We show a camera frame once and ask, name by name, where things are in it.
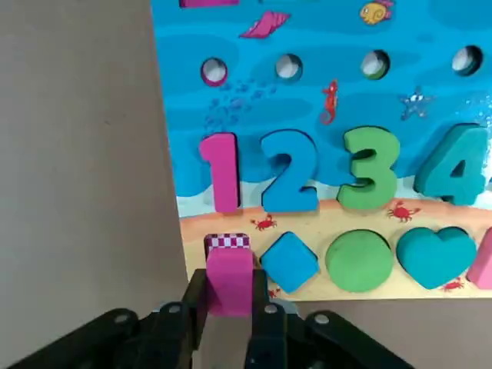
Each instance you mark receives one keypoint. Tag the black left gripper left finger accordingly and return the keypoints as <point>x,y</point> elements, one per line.
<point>161,338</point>

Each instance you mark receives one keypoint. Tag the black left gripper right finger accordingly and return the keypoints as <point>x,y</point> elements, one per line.
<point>276,342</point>

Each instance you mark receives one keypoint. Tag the pink rectangle shape piece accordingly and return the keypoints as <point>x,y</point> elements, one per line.
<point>228,280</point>

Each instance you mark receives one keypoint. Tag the magenta number one piece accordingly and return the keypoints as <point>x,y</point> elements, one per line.
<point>225,173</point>

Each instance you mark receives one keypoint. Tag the blue wooden toy board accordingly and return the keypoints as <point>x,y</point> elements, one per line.
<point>307,96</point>

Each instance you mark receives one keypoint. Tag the blue rhombus piece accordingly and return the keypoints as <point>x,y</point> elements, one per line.
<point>290,263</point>

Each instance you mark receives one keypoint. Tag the green circle piece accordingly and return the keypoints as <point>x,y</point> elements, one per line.
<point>357,261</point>

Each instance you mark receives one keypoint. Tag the blue number two piece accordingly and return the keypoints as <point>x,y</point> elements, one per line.
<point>288,192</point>

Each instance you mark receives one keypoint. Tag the teal heart piece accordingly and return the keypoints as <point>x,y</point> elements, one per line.
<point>434,257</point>

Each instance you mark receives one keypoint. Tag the green number three piece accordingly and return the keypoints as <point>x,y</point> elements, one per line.
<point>369,188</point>

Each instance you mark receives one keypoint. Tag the pink trapezoid piece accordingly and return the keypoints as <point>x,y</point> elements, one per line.
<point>482,265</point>

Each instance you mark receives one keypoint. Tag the teal number four piece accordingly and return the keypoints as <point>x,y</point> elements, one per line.
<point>465,153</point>

